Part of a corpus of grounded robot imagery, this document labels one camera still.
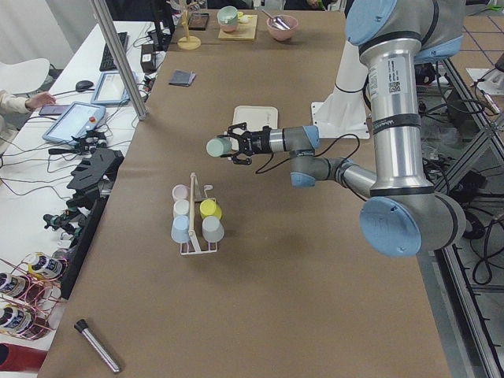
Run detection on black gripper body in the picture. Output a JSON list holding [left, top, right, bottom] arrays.
[[234, 126, 272, 158]]

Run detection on cream rabbit tray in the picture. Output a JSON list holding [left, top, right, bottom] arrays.
[[232, 105, 278, 132]]

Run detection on green cup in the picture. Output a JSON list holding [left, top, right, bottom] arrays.
[[206, 136, 232, 158]]

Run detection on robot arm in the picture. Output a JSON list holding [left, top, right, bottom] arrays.
[[206, 1, 466, 257]]

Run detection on yellow cup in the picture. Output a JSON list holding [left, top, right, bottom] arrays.
[[199, 198, 222, 219]]

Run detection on pink cup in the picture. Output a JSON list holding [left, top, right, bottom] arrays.
[[172, 184, 191, 202]]

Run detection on grey cup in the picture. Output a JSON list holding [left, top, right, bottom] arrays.
[[202, 216, 224, 243]]

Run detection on white cup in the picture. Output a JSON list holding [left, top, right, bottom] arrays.
[[172, 198, 191, 217]]

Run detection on light blue cup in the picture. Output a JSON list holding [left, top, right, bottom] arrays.
[[171, 215, 190, 243]]

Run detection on dark brown tray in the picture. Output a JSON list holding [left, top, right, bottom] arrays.
[[188, 13, 209, 31]]

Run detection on person hand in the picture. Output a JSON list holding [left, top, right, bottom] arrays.
[[24, 91, 56, 112]]

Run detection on grey folded cloth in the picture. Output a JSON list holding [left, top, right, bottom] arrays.
[[169, 70, 196, 87]]

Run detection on wooden stand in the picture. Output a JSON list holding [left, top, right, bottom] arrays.
[[169, 0, 201, 50]]

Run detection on pink bowl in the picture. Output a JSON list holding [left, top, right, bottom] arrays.
[[266, 14, 298, 42]]

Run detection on wooden cutting board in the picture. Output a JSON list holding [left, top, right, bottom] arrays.
[[218, 14, 258, 41]]

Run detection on stacked pastel bowls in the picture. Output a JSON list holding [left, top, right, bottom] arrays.
[[217, 6, 239, 32]]

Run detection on blue teach pendant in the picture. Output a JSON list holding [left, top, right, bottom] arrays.
[[91, 71, 130, 106], [42, 102, 106, 144]]

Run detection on black keyboard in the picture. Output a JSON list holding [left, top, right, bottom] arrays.
[[98, 31, 130, 72]]

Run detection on black plastic rack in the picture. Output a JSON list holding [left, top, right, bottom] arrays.
[[67, 148, 124, 191]]

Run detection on black computer mouse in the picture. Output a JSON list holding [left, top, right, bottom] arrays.
[[75, 80, 94, 92]]

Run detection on black smartphone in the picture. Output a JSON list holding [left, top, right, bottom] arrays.
[[39, 105, 69, 117]]

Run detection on metal cylinder black cap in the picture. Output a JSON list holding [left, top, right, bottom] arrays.
[[74, 319, 121, 374]]

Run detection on white wire cup rack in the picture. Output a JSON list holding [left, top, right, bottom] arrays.
[[179, 172, 219, 256]]

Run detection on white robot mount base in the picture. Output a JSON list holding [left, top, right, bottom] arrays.
[[311, 41, 370, 139]]

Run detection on aluminium frame post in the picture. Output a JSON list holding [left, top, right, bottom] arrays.
[[90, 0, 147, 120]]

